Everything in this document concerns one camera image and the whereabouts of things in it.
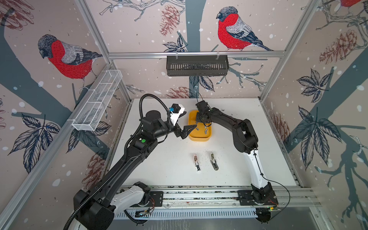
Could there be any yellow plastic tray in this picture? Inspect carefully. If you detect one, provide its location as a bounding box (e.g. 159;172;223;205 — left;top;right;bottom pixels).
188;110;212;142

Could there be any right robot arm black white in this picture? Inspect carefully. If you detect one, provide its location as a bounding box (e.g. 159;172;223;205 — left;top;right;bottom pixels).
196;100;274;204

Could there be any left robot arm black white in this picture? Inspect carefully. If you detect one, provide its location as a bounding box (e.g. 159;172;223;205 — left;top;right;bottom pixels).
64;110;197;230

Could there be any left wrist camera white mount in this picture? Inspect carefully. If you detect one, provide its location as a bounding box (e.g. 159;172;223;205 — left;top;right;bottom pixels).
169;103;186;126

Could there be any black wall basket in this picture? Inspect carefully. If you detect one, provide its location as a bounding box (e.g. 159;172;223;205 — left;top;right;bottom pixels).
166;55;229;77

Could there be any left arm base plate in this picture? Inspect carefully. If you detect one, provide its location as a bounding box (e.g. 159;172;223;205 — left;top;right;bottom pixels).
138;191;163;207

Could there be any white wire mesh shelf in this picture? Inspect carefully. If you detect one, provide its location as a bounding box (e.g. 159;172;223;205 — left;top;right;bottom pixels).
72;70;122;131

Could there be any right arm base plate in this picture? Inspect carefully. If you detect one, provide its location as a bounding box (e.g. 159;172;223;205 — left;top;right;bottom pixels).
236;190;278;206

